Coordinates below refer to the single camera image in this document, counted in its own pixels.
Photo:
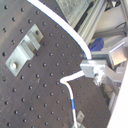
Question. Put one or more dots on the blue object in background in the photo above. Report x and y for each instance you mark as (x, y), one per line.
(97, 45)

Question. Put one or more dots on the aluminium extrusion frame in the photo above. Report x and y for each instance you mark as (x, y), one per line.
(104, 20)

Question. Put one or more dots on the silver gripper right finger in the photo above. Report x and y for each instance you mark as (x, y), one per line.
(114, 54)

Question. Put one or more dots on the metal cable clip bracket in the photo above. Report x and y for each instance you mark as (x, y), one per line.
(24, 50)

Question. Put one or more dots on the black perforated breadboard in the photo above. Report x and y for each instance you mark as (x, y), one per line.
(35, 98)

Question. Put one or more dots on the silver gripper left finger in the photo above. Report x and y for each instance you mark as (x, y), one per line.
(99, 71)

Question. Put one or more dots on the small metal clip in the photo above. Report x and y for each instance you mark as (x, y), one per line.
(80, 117)

